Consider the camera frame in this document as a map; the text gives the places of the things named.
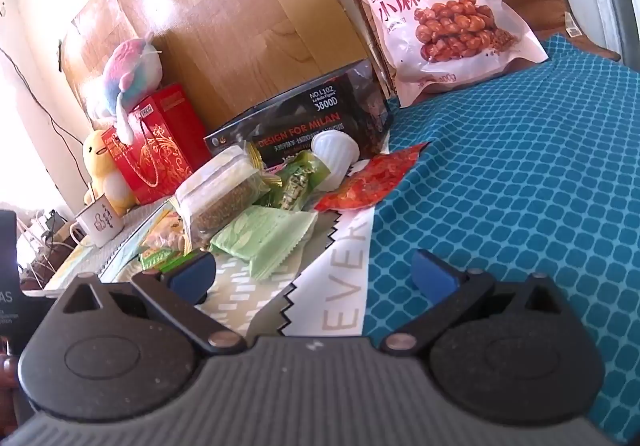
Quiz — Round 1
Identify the white enamel mug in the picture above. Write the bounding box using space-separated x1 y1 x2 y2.
70 200 126 248

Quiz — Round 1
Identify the gold striped snack packet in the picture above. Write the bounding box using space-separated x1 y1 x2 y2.
247 141 282 188

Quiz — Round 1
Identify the red snack packet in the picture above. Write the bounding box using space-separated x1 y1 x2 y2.
314 142 432 212

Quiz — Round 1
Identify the green candy packet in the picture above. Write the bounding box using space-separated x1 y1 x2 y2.
260 151 332 212

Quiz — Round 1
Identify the black cardboard box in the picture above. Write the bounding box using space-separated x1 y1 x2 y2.
204 59 393 169

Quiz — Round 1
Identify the red gift bag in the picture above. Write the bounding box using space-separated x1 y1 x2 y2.
100 83 211 206

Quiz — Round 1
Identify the clear packet of brown snack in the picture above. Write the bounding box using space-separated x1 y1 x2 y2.
174 145 271 247

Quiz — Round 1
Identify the yellow duck plush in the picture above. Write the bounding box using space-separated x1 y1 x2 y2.
82 129 138 217

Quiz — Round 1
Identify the pink blue plush fish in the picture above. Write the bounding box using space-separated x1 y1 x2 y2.
90 32 165 146

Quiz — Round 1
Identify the wood-grain board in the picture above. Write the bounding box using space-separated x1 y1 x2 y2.
60 0 373 137

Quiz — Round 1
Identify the white round jelly cup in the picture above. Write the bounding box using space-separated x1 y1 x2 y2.
310 129 360 192

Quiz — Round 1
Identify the white wire rack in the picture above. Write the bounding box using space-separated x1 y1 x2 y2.
15 211 76 288

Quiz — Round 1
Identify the large pink snack bag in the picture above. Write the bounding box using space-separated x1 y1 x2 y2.
339 0 551 108

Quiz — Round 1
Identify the yellow printed snack packet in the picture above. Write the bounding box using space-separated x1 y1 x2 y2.
140 216 188 252

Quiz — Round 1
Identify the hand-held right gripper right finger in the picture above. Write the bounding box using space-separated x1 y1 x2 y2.
380 249 576 356

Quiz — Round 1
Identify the light green snack packet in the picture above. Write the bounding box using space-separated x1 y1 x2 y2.
210 205 319 282

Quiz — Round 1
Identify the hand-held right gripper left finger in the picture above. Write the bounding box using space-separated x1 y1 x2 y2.
52 250 247 356

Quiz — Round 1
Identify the black wall cable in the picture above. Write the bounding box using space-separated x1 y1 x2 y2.
0 46 96 187

